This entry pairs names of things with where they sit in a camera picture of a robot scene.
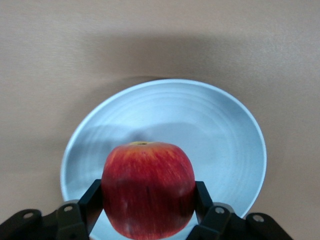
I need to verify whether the red apple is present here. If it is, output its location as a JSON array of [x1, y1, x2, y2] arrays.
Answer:
[[101, 141, 196, 240]]

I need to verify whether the brown table cloth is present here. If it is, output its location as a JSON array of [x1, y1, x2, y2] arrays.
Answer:
[[0, 0, 320, 240]]

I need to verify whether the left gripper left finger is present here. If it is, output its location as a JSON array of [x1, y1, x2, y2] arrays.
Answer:
[[0, 179, 105, 240]]

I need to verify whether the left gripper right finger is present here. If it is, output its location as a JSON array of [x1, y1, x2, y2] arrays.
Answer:
[[191, 180, 293, 240]]

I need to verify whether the light blue plate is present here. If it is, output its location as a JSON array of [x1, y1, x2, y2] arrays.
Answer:
[[59, 78, 267, 240]]

